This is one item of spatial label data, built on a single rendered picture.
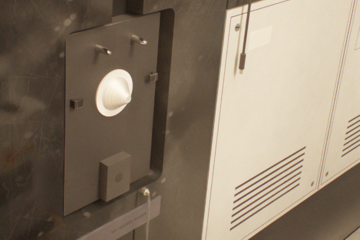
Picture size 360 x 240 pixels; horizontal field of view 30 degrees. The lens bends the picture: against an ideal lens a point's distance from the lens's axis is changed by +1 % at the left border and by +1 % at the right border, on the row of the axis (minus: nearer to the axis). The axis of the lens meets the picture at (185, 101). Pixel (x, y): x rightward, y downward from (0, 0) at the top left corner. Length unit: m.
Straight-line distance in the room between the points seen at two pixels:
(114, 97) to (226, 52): 0.23
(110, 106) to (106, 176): 0.10
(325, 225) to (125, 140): 0.70
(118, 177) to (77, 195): 0.06
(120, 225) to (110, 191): 0.07
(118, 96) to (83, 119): 0.05
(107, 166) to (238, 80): 0.28
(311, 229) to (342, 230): 0.07
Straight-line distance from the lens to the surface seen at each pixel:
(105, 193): 0.90
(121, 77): 0.85
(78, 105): 0.81
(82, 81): 0.81
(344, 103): 1.43
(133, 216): 0.97
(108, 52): 0.80
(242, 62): 1.02
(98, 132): 0.86
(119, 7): 0.85
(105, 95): 0.84
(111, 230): 0.95
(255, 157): 1.19
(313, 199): 1.56
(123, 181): 0.91
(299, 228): 1.48
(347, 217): 1.55
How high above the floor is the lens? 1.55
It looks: 25 degrees down
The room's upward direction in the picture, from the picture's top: 5 degrees clockwise
